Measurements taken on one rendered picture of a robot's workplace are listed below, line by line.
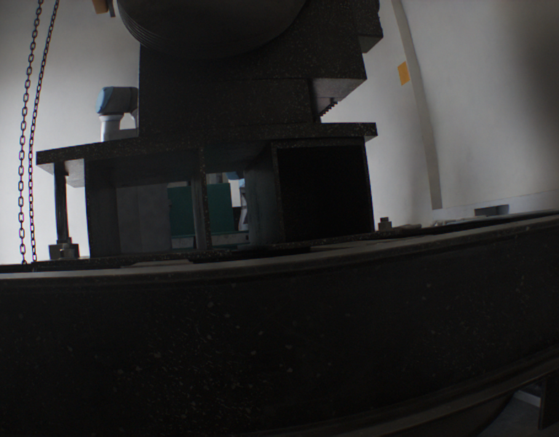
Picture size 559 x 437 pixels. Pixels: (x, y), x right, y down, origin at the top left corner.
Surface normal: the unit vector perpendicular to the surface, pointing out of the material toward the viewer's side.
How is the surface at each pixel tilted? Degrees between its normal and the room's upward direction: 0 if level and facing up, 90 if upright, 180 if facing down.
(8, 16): 90
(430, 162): 90
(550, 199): 90
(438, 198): 90
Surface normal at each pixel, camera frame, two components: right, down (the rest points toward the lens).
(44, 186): 0.18, -0.07
